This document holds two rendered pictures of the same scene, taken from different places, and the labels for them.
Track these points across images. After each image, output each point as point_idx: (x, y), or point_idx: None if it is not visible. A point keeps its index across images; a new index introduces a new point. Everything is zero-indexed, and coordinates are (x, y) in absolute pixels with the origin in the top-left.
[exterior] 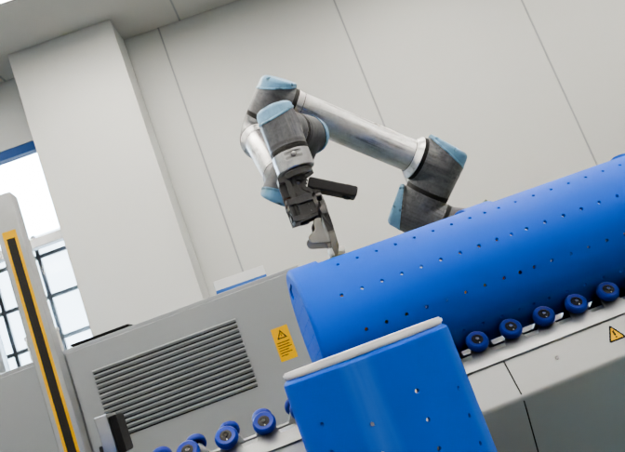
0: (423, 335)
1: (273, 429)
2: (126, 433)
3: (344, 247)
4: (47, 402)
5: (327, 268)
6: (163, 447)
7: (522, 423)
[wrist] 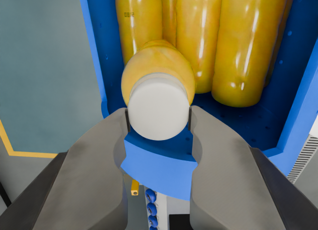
0: None
1: None
2: (180, 223)
3: (164, 82)
4: None
5: (310, 128)
6: (154, 198)
7: None
